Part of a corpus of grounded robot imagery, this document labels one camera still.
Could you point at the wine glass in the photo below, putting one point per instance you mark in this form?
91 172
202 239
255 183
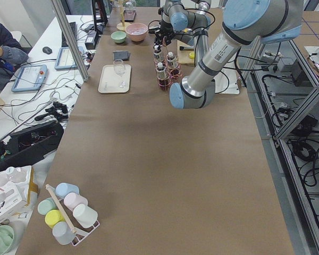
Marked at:
119 69

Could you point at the green mug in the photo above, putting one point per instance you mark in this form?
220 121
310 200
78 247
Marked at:
46 205

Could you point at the pink mug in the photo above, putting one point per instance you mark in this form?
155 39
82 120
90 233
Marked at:
71 200

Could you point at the tea bottle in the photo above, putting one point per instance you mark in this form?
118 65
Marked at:
172 60
161 74
158 54

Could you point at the black computer mouse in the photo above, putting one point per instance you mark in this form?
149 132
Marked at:
47 50

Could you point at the blue mug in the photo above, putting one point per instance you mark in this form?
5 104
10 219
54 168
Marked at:
63 189

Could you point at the wooden rack handle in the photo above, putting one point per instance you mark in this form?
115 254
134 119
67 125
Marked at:
51 191

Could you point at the white wire cup rack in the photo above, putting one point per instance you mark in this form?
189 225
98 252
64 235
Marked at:
82 233

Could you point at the person in dark jacket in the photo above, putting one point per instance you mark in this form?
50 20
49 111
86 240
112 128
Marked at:
12 55

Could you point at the black equipment case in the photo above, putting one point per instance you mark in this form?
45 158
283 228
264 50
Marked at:
30 145

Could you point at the blue teach pendant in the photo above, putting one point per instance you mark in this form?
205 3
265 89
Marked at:
30 78
65 60

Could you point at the grey mug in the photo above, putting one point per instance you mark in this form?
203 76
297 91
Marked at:
62 233

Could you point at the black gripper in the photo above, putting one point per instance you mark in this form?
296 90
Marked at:
165 28

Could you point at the white mug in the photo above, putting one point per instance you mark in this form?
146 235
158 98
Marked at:
85 215

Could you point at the front tea bottle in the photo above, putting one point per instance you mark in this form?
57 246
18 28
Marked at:
161 74

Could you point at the green bowl with cloth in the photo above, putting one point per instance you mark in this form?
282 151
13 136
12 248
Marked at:
6 238

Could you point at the wooden cutting board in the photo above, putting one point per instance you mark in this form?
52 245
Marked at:
183 56

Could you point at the yellow mug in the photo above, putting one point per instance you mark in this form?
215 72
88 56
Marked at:
53 217

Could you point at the middle tea bottle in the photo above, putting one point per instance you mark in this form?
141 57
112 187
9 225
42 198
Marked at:
172 60

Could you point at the white cardboard box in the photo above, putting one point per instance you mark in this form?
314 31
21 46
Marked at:
18 191

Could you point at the beige tray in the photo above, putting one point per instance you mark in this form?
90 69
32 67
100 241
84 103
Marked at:
111 83

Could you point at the black knife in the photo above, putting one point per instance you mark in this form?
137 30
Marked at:
184 48

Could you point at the wooden cup tree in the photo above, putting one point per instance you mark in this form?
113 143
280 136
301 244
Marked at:
118 5

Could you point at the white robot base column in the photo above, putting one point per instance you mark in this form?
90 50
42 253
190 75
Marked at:
226 82

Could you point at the pink bowl with ice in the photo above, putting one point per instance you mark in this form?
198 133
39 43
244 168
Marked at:
137 32

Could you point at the rear tea bottle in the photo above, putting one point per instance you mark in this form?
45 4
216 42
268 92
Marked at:
158 54

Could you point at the copper wire bottle basket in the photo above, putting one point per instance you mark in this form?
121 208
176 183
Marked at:
173 75

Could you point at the aluminium frame post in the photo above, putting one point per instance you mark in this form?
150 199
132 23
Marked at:
65 28

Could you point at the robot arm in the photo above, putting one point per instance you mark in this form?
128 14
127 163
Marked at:
243 21
188 26

